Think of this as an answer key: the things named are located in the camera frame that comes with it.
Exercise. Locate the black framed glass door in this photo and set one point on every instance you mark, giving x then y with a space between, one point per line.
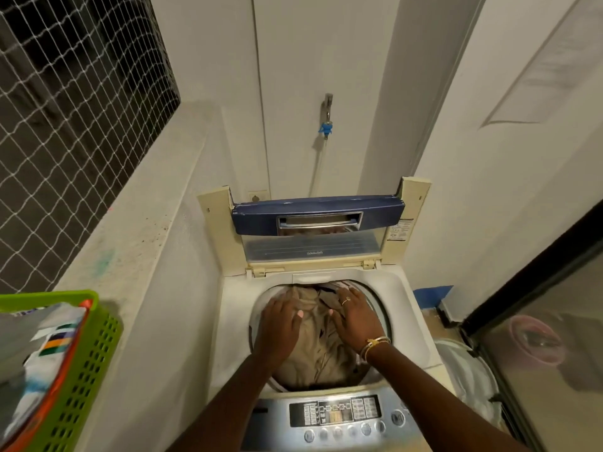
532 273

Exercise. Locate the pink plastic basin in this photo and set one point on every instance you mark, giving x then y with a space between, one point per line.
518 334

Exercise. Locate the silver bangle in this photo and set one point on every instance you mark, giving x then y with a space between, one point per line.
365 353

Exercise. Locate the person's right forearm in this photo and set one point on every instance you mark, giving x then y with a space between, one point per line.
438 400

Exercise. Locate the beige bedsheet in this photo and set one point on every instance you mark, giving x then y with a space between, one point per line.
320 334

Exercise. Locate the white wall socket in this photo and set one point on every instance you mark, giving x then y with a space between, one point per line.
264 194

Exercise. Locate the white paper sheet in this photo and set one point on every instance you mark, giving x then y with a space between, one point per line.
542 75

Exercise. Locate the blue cream washing machine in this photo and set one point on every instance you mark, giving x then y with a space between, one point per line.
231 315

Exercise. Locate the green plastic basket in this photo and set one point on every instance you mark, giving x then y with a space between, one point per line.
89 362

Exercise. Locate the person's left hand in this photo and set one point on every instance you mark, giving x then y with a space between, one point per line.
278 329

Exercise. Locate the person's left forearm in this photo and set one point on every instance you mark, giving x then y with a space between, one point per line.
226 409

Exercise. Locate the white window safety net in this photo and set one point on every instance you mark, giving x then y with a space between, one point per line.
70 112

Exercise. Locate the metal wall tap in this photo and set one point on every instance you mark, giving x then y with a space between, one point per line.
326 108

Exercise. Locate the colourful striped clothes pile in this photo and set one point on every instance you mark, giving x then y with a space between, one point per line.
28 353

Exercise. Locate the person's right hand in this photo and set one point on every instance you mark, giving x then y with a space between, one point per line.
358 320

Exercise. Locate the grey floor mat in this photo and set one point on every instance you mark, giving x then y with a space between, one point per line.
584 353

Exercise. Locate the white round laundry hamper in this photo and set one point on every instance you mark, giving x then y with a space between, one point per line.
471 371

